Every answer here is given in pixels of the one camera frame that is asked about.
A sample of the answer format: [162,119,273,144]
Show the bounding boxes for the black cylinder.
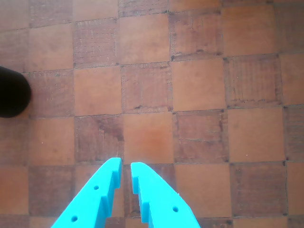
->
[0,66,32,119]

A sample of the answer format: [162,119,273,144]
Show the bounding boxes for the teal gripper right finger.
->
[131,161,200,228]

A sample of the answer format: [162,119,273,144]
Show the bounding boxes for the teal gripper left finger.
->
[51,157,123,228]

